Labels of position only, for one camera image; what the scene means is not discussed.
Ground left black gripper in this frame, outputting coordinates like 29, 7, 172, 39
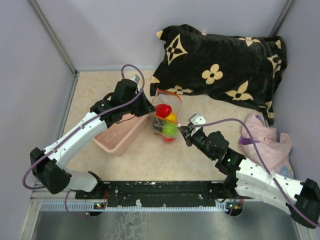
122, 88, 156, 117

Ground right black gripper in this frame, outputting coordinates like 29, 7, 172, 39
177, 125, 217, 161

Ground red mango fruit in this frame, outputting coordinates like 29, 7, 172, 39
155, 103, 172, 118

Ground clear zip top bag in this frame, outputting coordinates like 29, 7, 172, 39
150, 88, 182, 143

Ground red apple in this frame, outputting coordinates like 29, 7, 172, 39
162, 136, 176, 143

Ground light green apple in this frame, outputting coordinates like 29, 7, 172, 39
162, 122, 178, 138

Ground yellow lemon fruit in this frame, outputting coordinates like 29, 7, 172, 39
165, 112, 177, 123

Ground pink plastic bin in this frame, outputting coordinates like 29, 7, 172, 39
92, 114, 149, 157

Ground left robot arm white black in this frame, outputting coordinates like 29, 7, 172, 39
30, 75, 155, 199

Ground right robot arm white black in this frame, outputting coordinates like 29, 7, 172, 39
179, 125, 320, 229

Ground pink cloth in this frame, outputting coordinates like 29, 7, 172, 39
238, 114, 295, 179

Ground black floral blanket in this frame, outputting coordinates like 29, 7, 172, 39
149, 24, 287, 125

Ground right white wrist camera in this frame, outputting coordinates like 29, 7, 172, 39
187, 113, 207, 129

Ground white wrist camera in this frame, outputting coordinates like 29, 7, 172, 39
187, 113, 207, 129
129, 74, 141, 85

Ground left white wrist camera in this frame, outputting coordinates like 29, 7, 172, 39
129, 74, 141, 85

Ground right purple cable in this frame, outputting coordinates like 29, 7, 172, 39
189, 118, 320, 225

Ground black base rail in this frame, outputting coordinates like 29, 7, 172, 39
74, 180, 241, 208

